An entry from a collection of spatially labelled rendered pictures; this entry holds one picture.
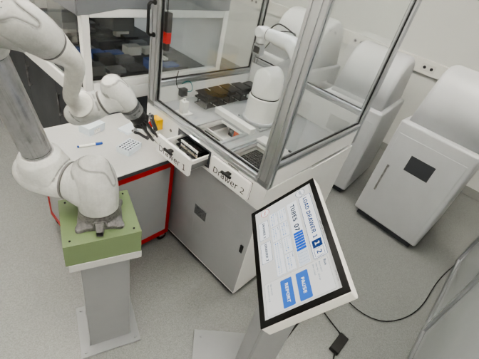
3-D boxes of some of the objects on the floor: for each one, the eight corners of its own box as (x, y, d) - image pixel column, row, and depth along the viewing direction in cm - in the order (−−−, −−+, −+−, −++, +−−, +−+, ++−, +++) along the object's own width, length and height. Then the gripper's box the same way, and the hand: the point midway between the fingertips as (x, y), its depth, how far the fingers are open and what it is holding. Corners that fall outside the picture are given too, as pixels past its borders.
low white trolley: (93, 281, 208) (83, 188, 163) (50, 222, 236) (32, 130, 192) (169, 239, 246) (178, 156, 201) (123, 194, 275) (122, 111, 230)
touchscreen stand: (186, 422, 159) (222, 305, 99) (194, 331, 195) (223, 205, 135) (285, 426, 166) (375, 318, 106) (275, 337, 202) (338, 220, 142)
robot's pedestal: (81, 360, 171) (65, 269, 126) (75, 309, 191) (60, 216, 146) (140, 340, 185) (145, 252, 140) (129, 295, 205) (130, 205, 160)
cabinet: (232, 301, 216) (261, 213, 169) (142, 210, 264) (145, 122, 217) (310, 237, 279) (347, 160, 232) (226, 173, 327) (243, 99, 280)
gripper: (128, 127, 144) (153, 154, 165) (150, 106, 147) (171, 137, 168) (119, 119, 148) (144, 148, 168) (140, 100, 151) (162, 130, 171)
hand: (155, 138), depth 165 cm, fingers closed
